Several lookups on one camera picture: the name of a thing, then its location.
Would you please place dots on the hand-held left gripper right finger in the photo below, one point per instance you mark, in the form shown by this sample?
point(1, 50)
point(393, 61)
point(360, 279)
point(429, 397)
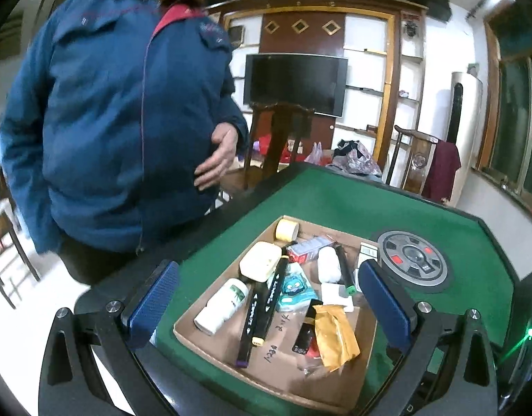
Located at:
point(385, 307)

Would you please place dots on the large white plastic bottle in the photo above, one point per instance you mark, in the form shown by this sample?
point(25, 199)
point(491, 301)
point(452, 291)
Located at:
point(220, 307)

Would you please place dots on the round grey table plate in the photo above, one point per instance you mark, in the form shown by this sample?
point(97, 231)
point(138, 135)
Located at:
point(417, 255)

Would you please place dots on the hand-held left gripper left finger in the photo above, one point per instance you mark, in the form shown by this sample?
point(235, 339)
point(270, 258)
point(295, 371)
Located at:
point(155, 303)

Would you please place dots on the wooden chair with medallion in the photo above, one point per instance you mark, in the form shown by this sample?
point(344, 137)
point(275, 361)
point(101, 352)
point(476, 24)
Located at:
point(404, 132)

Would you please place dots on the pale yellow case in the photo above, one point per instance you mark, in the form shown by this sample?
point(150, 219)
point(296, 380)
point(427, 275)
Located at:
point(259, 262)

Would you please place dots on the white charger block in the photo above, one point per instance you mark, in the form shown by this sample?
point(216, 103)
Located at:
point(333, 294)

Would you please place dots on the small black case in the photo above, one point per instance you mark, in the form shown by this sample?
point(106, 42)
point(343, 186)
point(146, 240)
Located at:
point(307, 329)

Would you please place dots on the dark wooden chair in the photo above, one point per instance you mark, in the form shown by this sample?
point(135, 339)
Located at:
point(279, 138)

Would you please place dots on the light blue cartoon packet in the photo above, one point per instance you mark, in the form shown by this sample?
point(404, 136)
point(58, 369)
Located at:
point(296, 288)

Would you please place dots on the white and blue box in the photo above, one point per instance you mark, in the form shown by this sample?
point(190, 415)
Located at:
point(367, 251)

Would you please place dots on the pink plastic bag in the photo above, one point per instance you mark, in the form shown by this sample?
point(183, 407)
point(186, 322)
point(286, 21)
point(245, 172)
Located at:
point(316, 154)

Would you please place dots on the black marker blue cap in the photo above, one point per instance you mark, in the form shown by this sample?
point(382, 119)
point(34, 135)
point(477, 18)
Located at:
point(250, 329)

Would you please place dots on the red toothpaste box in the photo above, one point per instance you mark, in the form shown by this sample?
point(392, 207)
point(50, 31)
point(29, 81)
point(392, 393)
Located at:
point(307, 250)

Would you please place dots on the black flat television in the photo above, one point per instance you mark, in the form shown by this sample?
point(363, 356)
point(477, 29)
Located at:
point(296, 82)

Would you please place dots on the barred window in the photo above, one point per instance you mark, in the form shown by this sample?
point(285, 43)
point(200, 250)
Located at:
point(515, 138)

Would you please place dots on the yellow tape roll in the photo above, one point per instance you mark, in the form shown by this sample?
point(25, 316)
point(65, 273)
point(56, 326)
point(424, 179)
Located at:
point(280, 228)

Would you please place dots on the small red packet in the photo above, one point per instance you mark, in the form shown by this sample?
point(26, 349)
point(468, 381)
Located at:
point(314, 350)

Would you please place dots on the small white tube bottle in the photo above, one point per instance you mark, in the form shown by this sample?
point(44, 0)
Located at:
point(329, 264)

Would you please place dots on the dark red cloth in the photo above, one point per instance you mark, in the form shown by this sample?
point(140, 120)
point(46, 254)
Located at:
point(441, 169)

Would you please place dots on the tall air conditioner tower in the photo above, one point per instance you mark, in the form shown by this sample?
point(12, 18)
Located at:
point(467, 108)

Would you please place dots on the purple plastic bag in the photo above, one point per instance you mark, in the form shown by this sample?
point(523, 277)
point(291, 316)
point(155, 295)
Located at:
point(361, 160)

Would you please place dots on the shallow cardboard tray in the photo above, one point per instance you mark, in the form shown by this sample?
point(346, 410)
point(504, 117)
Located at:
point(283, 377)

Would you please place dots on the yellow packet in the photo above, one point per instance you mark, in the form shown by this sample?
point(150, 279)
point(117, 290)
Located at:
point(335, 338)

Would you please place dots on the red bag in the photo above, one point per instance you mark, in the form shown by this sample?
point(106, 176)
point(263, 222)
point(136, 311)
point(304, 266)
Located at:
point(287, 152)

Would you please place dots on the black marker green cap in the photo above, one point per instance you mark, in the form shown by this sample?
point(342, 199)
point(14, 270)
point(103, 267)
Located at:
point(345, 268)
point(270, 299)

